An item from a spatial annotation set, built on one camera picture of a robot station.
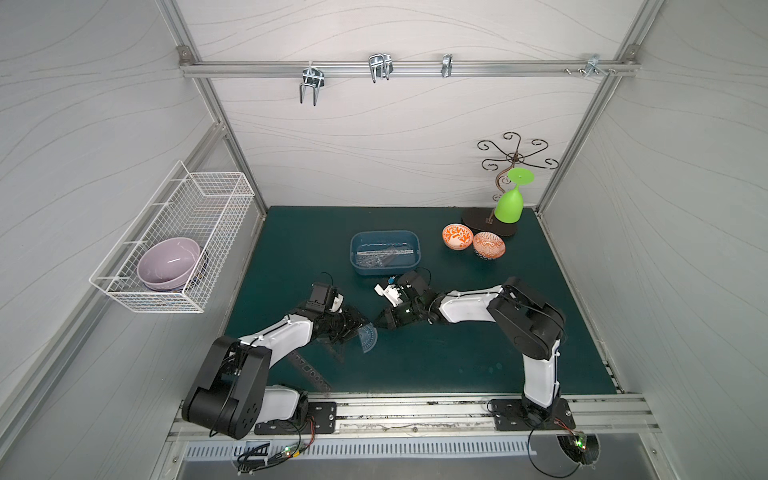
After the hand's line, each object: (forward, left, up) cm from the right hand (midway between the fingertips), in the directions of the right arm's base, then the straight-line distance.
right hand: (373, 323), depth 88 cm
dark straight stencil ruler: (-15, +15, -2) cm, 21 cm away
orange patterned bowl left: (+36, -29, -2) cm, 46 cm away
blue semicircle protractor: (-3, +1, -3) cm, 4 cm away
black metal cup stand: (+44, -40, -1) cm, 59 cm away
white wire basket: (+18, +44, +30) cm, 56 cm away
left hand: (-1, +2, 0) cm, 2 cm away
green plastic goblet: (+30, -41, +20) cm, 55 cm away
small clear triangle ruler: (-8, +10, -1) cm, 13 cm away
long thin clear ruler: (+28, -2, -2) cm, 28 cm away
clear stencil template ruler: (+24, +1, -2) cm, 24 cm away
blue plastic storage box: (+31, +1, 0) cm, 31 cm away
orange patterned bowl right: (+32, -40, -2) cm, 51 cm away
